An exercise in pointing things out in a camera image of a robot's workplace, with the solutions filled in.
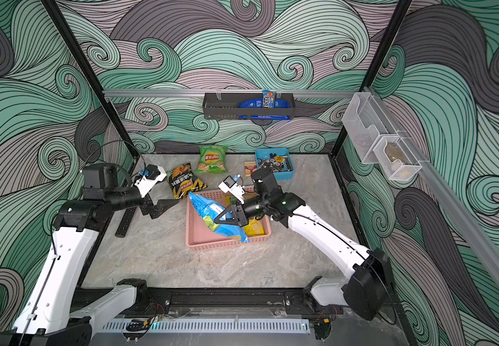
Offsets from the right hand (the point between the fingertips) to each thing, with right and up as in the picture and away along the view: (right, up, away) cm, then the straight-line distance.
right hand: (217, 220), depth 65 cm
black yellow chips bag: (-21, +10, +36) cm, 43 cm away
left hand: (-16, +11, +1) cm, 19 cm away
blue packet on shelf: (+14, +45, +27) cm, 55 cm away
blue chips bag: (-2, +3, -1) cm, 4 cm away
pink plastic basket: (-11, -13, +25) cm, 30 cm away
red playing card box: (+11, +17, +49) cm, 53 cm away
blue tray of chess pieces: (+27, +21, +53) cm, 63 cm away
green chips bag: (-9, +21, +46) cm, 51 cm away
